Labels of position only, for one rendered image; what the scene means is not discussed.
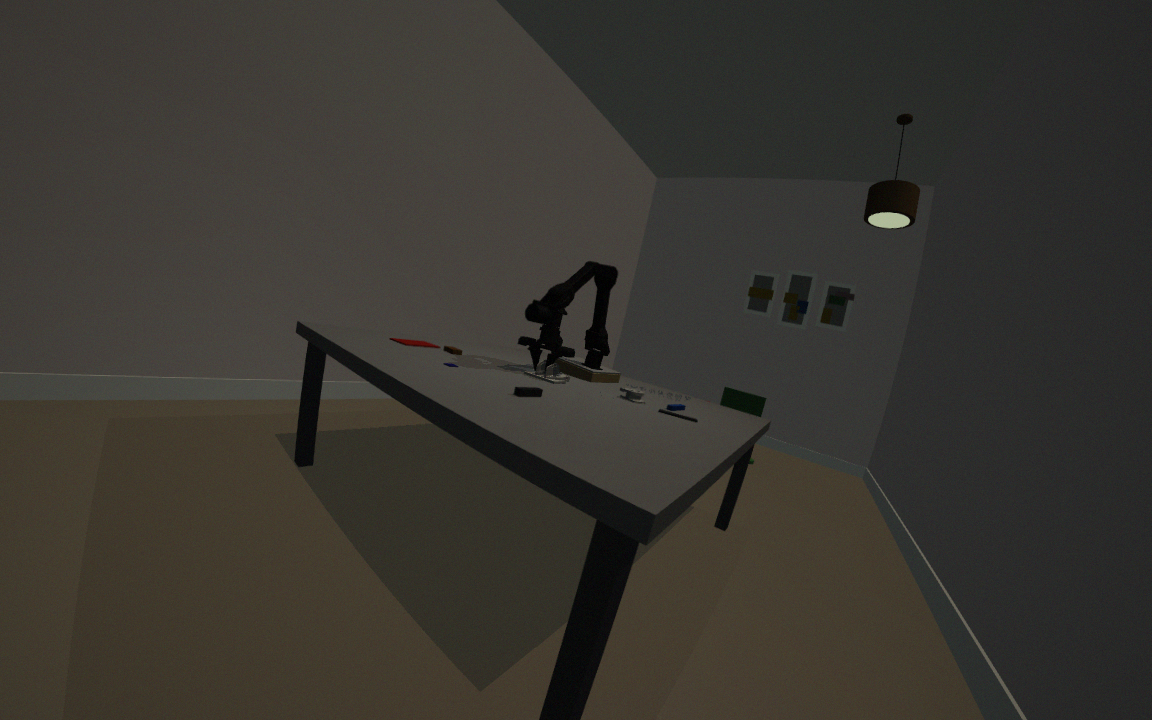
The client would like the red flat rectangular plate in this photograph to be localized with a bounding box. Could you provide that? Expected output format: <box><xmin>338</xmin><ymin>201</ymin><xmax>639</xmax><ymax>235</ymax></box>
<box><xmin>389</xmin><ymin>338</ymin><xmax>441</xmax><ymax>348</ymax></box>

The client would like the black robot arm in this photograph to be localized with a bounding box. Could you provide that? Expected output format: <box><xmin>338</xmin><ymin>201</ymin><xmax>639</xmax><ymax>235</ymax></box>
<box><xmin>525</xmin><ymin>262</ymin><xmax>617</xmax><ymax>370</ymax></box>

